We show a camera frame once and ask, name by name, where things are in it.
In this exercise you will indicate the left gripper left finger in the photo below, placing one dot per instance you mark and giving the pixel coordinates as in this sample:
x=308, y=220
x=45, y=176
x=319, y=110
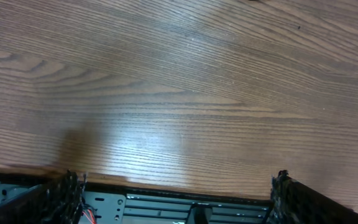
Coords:
x=57, y=201

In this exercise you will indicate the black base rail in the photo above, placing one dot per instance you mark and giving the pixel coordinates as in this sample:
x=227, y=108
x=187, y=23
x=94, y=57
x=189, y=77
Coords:
x=132, y=208

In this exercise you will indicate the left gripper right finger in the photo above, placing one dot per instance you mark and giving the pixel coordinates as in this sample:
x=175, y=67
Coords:
x=295, y=203

